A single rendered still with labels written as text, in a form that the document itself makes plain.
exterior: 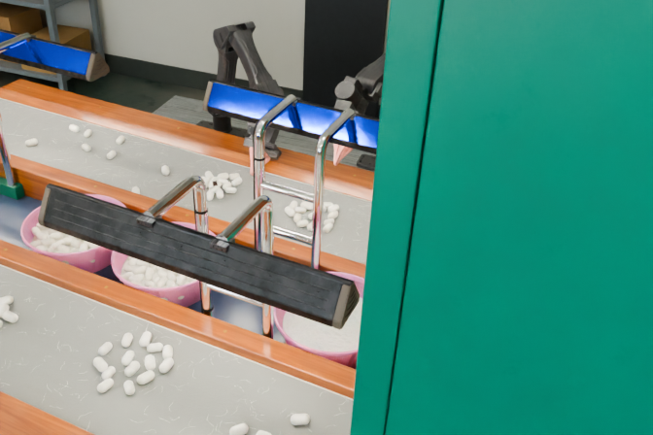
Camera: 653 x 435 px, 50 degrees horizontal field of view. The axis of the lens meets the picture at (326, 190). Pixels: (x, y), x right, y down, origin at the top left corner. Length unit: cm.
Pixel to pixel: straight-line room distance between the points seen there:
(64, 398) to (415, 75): 119
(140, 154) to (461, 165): 184
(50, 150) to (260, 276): 127
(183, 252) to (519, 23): 92
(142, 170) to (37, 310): 62
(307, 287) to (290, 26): 298
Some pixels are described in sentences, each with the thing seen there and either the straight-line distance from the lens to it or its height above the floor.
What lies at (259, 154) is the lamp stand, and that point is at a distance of 158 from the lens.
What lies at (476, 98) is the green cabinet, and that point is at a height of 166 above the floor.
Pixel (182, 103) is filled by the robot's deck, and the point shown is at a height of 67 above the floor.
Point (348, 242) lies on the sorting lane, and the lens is 182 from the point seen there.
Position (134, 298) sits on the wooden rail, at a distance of 164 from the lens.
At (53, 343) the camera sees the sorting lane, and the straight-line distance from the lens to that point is 161.
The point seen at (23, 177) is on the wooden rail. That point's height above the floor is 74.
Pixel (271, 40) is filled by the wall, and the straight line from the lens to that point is 409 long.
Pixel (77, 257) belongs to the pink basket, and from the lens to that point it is 181.
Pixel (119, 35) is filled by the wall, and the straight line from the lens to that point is 461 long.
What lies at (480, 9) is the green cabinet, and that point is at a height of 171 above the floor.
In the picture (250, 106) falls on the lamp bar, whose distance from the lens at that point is 172.
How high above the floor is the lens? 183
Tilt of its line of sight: 33 degrees down
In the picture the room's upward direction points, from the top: 3 degrees clockwise
